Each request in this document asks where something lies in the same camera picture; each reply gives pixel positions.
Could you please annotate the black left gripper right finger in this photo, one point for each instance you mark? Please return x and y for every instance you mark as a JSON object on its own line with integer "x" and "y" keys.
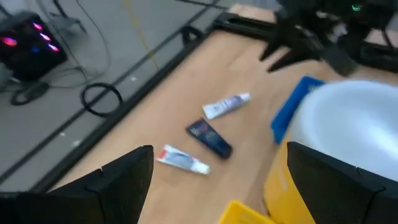
{"x": 342, "y": 196}

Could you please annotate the blue slotted plastic basket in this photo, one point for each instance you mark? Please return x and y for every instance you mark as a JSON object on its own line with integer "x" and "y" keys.
{"x": 289, "y": 112}

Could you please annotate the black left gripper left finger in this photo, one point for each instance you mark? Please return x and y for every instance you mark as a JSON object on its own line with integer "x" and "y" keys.
{"x": 93, "y": 199}

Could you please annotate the white wipes canister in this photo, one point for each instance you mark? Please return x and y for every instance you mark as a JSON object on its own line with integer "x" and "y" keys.
{"x": 342, "y": 124}

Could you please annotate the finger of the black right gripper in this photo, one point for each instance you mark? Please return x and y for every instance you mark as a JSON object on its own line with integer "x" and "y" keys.
{"x": 298, "y": 59}
{"x": 281, "y": 37}

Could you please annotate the dark navy tube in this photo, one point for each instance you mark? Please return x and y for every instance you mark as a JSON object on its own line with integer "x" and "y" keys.
{"x": 210, "y": 138}

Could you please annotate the black table frame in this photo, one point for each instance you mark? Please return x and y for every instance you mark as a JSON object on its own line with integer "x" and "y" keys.
{"x": 93, "y": 144}

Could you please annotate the yellow slotted plastic basket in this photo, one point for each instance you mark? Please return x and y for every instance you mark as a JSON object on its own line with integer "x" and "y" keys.
{"x": 280, "y": 193}

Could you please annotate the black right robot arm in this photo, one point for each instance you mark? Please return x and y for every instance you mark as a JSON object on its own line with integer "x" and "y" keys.
{"x": 382, "y": 46}

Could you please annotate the black computer with coloured lights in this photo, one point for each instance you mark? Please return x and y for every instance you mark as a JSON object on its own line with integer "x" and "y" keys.
{"x": 28, "y": 53}

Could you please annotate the white tube with purple print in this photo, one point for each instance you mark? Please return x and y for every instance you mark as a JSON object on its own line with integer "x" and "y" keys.
{"x": 225, "y": 105}

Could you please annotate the white red blue toothpaste tube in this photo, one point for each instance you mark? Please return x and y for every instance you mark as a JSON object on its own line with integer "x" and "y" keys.
{"x": 183, "y": 159}

